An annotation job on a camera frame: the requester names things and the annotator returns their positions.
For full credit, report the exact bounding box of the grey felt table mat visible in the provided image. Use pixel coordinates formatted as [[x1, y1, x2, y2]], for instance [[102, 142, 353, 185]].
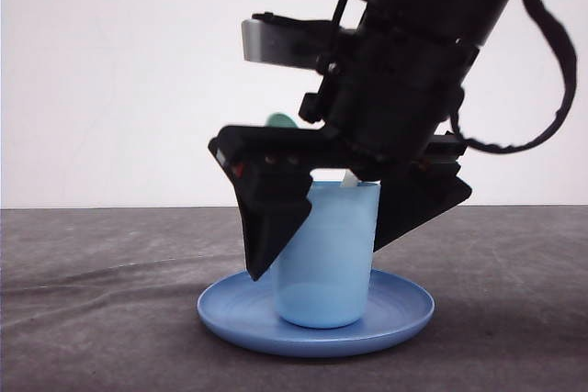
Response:
[[1, 207, 587, 391]]

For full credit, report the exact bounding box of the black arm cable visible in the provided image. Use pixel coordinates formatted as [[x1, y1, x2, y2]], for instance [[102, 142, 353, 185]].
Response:
[[449, 0, 579, 154]]

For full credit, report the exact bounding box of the light blue plastic cup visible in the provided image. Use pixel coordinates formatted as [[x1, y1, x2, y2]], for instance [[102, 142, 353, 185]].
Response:
[[270, 182, 380, 329]]

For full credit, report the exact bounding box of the green plastic spoon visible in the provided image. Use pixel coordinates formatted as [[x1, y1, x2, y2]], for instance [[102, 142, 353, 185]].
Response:
[[265, 112, 298, 129]]

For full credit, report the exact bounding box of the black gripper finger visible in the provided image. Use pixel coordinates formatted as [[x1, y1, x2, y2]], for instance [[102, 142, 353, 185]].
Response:
[[374, 174, 472, 252], [223, 166, 312, 281]]

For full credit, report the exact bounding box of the blue plastic plate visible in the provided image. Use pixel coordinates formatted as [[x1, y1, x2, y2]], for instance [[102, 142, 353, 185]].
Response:
[[197, 270, 435, 358]]

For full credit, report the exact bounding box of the white plastic spoon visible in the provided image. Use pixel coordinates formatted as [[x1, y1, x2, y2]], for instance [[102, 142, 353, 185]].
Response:
[[341, 169, 360, 188]]

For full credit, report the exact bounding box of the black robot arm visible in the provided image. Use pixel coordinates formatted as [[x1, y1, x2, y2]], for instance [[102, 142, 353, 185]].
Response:
[[209, 0, 577, 279]]

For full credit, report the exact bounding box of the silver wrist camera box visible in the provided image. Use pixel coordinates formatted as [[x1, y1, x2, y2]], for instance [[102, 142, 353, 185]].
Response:
[[241, 12, 357, 73]]

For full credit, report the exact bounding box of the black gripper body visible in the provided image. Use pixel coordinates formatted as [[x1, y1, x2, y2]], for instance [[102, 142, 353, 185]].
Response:
[[209, 5, 481, 181]]

